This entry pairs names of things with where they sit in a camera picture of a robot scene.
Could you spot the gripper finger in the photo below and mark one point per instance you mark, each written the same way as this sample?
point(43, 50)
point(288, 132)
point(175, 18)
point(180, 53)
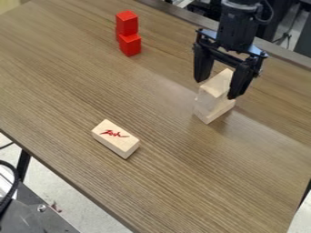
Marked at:
point(202, 63)
point(241, 81)

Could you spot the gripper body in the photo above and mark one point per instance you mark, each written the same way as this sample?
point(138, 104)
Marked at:
point(237, 33)

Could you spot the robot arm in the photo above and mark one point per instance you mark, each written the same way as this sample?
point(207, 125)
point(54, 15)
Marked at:
point(247, 3)

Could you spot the wooden arch block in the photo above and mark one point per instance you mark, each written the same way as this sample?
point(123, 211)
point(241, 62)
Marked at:
point(216, 88)

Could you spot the red cube block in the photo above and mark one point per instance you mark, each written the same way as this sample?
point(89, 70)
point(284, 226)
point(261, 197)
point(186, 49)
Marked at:
point(130, 44)
point(126, 22)

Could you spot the wooden block with red mark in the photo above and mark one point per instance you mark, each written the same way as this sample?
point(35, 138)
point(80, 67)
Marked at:
point(115, 138)

